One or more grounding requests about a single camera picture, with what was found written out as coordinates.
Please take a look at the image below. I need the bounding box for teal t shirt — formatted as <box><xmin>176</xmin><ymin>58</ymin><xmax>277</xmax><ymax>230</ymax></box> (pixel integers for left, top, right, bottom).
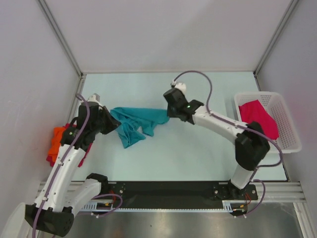
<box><xmin>110</xmin><ymin>107</ymin><xmax>169</xmax><ymax>149</ymax></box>

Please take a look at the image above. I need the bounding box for white plastic mesh basket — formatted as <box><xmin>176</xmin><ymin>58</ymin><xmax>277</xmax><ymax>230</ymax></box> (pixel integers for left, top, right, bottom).
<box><xmin>234</xmin><ymin>91</ymin><xmax>302</xmax><ymax>154</ymax></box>

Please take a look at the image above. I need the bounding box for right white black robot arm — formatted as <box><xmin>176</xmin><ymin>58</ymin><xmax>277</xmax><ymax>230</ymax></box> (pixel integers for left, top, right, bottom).
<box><xmin>163</xmin><ymin>87</ymin><xmax>270</xmax><ymax>199</ymax></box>

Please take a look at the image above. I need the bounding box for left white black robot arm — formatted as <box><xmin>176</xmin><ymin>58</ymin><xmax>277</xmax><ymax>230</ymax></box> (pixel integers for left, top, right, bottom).
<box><xmin>24</xmin><ymin>102</ymin><xmax>120</xmax><ymax>237</ymax></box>

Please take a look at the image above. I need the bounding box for orange t shirt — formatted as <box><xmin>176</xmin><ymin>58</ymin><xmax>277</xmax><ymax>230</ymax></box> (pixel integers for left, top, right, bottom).
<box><xmin>48</xmin><ymin>127</ymin><xmax>66</xmax><ymax>162</ymax></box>

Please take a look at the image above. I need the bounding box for magenta t shirt on table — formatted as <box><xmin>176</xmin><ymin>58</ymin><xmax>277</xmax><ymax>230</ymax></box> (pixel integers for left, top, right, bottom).
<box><xmin>46</xmin><ymin>122</ymin><xmax>90</xmax><ymax>168</ymax></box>

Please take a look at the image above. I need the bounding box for red t shirt in basket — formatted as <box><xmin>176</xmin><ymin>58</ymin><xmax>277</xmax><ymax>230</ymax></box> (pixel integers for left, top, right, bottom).
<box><xmin>239</xmin><ymin>100</ymin><xmax>279</xmax><ymax>140</ymax></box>

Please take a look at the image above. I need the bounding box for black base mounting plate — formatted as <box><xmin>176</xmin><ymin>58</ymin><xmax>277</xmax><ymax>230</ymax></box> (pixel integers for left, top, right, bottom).
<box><xmin>102</xmin><ymin>181</ymin><xmax>258</xmax><ymax>208</ymax></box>

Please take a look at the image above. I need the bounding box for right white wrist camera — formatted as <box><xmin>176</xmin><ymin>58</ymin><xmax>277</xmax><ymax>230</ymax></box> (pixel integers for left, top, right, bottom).
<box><xmin>171</xmin><ymin>81</ymin><xmax>187</xmax><ymax>95</ymax></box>

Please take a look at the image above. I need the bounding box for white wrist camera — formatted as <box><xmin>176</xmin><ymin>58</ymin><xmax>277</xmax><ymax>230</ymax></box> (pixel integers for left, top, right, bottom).
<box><xmin>87</xmin><ymin>93</ymin><xmax>101</xmax><ymax>106</ymax></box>
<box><xmin>171</xmin><ymin>81</ymin><xmax>187</xmax><ymax>95</ymax></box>

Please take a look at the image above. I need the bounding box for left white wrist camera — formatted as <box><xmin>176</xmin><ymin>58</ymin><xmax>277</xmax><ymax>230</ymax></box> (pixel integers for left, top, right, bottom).
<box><xmin>87</xmin><ymin>93</ymin><xmax>101</xmax><ymax>106</ymax></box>

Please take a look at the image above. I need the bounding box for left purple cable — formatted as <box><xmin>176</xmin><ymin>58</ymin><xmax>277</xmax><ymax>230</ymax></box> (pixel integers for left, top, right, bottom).
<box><xmin>31</xmin><ymin>93</ymin><xmax>123</xmax><ymax>238</ymax></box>

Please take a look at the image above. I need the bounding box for white slotted cable duct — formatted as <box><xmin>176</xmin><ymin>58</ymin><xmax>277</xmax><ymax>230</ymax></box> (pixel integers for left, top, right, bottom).
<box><xmin>79</xmin><ymin>201</ymin><xmax>247</xmax><ymax>216</ymax></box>

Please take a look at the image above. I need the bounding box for aluminium frame rail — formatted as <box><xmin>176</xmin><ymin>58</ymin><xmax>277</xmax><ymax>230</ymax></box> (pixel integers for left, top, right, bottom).
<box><xmin>36</xmin><ymin>181</ymin><xmax>306</xmax><ymax>203</ymax></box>

